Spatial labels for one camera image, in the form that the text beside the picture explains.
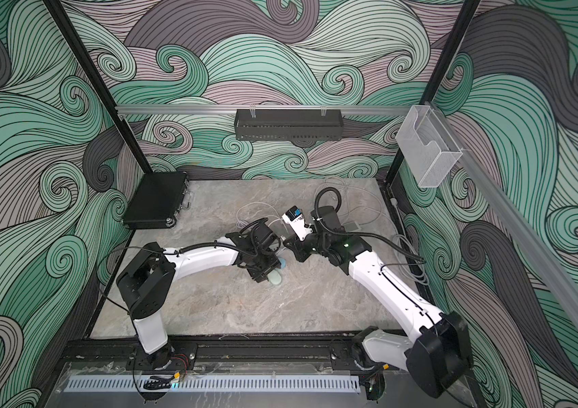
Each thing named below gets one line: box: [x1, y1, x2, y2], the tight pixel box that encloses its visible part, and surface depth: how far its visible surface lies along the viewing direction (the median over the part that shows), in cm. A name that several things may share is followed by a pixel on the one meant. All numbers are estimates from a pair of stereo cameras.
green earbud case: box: [267, 269, 282, 285], surface depth 89 cm
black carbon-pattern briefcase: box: [123, 171, 190, 229], surface depth 107 cm
